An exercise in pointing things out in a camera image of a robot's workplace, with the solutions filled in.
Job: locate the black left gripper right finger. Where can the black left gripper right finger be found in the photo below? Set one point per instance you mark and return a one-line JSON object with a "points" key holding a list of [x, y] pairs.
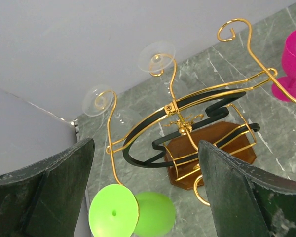
{"points": [[246, 201]]}

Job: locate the clear wine glass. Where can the clear wine glass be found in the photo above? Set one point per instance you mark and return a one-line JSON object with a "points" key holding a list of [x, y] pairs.
{"points": [[158, 59]]}

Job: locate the light green plastic wine glass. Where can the light green plastic wine glass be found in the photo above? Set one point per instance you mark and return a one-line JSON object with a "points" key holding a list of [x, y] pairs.
{"points": [[116, 212]]}

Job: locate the pink plastic wine glass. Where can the pink plastic wine glass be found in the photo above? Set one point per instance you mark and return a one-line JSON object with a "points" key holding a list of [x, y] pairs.
{"points": [[289, 65]]}

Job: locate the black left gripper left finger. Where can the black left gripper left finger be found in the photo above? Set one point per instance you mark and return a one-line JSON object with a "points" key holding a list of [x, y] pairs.
{"points": [[44, 199]]}

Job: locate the clear glass hanging on rack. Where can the clear glass hanging on rack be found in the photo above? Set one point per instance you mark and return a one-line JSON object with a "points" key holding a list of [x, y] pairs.
{"points": [[100, 100]]}

